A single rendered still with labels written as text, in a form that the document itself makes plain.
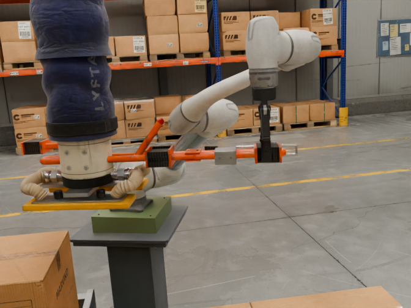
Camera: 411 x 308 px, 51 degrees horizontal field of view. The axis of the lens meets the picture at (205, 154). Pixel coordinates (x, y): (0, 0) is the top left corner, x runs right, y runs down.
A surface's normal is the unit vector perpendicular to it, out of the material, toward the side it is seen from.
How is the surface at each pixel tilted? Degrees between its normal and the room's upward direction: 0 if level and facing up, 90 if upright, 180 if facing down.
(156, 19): 87
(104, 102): 79
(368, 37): 90
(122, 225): 90
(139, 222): 90
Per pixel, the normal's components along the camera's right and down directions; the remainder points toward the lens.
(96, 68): 0.77, -0.26
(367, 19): 0.18, 0.20
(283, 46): 0.63, 0.11
